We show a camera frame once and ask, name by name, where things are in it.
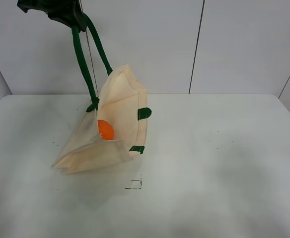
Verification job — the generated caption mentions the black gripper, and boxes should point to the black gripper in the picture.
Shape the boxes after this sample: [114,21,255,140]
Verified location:
[17,0,87,32]

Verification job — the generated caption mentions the orange with stem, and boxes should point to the orange with stem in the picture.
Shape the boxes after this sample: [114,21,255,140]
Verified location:
[97,120,115,140]

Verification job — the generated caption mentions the white linen bag green handles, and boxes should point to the white linen bag green handles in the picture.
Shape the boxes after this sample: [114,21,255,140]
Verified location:
[53,14,152,174]

